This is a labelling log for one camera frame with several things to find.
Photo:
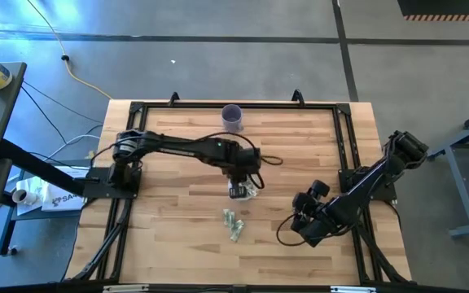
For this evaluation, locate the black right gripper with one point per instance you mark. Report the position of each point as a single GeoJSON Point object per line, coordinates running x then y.
{"type": "Point", "coordinates": [309, 232]}

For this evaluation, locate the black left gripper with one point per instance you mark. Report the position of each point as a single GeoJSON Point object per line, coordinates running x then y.
{"type": "Point", "coordinates": [244, 163]}

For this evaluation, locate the green white sweetener packet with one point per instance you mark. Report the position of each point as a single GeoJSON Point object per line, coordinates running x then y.
{"type": "Point", "coordinates": [231, 219]}
{"type": "Point", "coordinates": [226, 217]}
{"type": "Point", "coordinates": [252, 190]}

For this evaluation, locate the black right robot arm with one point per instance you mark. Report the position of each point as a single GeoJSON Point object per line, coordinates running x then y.
{"type": "Point", "coordinates": [360, 191]}

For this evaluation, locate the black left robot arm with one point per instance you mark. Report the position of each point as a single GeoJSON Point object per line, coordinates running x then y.
{"type": "Point", "coordinates": [177, 144]}

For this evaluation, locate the clear plastic cup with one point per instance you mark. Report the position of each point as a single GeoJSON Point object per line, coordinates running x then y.
{"type": "Point", "coordinates": [253, 194]}

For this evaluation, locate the scattered green wrapped candies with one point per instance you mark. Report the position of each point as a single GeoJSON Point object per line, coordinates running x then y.
{"type": "Point", "coordinates": [236, 231]}

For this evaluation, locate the silver table clamp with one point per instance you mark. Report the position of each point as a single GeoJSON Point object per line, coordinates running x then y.
{"type": "Point", "coordinates": [353, 289]}
{"type": "Point", "coordinates": [125, 289]}

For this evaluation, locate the purple plastic cup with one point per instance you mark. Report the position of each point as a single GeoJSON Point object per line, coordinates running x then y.
{"type": "Point", "coordinates": [232, 118]}

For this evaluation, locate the grey metal cart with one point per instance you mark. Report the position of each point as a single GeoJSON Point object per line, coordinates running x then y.
{"type": "Point", "coordinates": [458, 179]}

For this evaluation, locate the printed white bag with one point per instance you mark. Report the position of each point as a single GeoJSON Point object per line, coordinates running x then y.
{"type": "Point", "coordinates": [61, 201]}

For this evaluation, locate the black desk beam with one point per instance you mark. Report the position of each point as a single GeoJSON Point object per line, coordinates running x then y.
{"type": "Point", "coordinates": [35, 167]}

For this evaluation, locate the white paper sheet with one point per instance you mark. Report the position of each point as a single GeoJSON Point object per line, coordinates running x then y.
{"type": "Point", "coordinates": [24, 208]}

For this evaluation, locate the white tape roll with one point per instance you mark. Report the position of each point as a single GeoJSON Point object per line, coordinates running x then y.
{"type": "Point", "coordinates": [23, 196]}

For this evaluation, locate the blue metal stand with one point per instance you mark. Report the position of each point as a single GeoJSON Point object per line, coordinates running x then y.
{"type": "Point", "coordinates": [4, 232]}

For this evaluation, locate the black hazard striped mat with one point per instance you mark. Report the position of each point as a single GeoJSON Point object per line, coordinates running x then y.
{"type": "Point", "coordinates": [446, 8]}

